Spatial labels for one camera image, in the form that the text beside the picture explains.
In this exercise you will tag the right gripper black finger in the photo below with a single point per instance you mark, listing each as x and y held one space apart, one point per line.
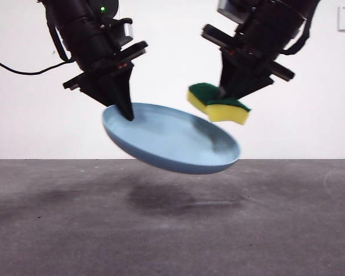
247 83
228 73

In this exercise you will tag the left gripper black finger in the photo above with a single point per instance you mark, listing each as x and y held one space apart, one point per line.
123 92
103 90

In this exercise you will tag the yellow sponge with green pad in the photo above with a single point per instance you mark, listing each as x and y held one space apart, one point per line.
224 113

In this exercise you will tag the light blue round plate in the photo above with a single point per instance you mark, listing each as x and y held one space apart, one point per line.
166 143

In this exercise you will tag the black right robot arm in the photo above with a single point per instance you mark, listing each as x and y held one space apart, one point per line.
270 20

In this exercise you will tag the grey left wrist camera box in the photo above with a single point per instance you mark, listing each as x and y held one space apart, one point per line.
128 31

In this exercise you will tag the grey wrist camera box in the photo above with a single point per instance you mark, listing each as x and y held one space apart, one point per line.
128 31
230 8

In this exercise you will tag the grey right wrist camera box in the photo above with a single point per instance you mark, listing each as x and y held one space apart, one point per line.
230 8

